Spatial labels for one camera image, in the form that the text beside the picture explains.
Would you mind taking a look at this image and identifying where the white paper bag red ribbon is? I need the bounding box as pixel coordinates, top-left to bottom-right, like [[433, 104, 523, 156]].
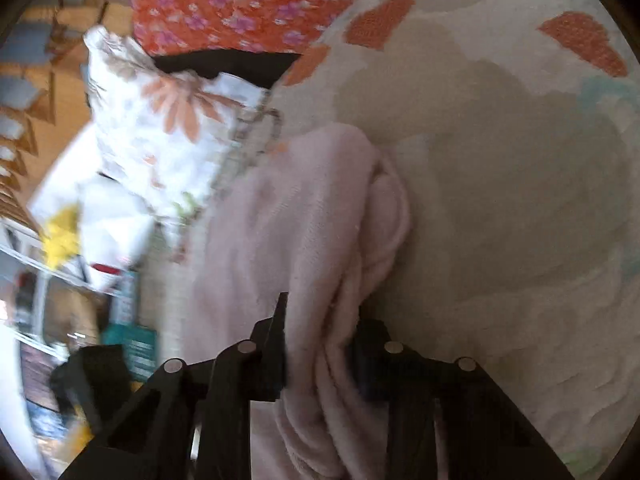
[[77, 180, 156, 292]]

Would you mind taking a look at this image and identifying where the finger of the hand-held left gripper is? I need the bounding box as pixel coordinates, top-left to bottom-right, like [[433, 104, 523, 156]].
[[50, 344, 132, 436]]

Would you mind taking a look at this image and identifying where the quilted patchwork bedspread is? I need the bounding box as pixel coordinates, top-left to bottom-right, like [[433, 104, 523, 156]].
[[145, 0, 633, 480]]

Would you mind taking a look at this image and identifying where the yellow cloth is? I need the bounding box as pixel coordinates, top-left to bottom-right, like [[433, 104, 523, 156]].
[[40, 207, 82, 267]]

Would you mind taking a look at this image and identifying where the orange floral cloth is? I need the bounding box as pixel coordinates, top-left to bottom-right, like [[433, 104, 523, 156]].
[[131, 0, 396, 56]]

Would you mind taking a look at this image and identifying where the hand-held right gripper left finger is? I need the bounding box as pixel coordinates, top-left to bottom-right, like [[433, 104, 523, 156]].
[[60, 292, 289, 480]]

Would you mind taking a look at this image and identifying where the white floral pillow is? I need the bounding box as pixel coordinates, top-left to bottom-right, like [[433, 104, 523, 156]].
[[82, 27, 275, 261]]

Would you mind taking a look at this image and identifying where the teal printed package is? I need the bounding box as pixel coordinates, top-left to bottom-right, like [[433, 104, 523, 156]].
[[102, 325, 159, 382]]

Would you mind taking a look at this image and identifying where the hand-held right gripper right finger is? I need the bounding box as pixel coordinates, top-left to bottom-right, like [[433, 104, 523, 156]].
[[350, 319, 576, 480]]

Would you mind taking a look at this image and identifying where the white shelf frame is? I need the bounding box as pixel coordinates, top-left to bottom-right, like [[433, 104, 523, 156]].
[[0, 220, 101, 311]]

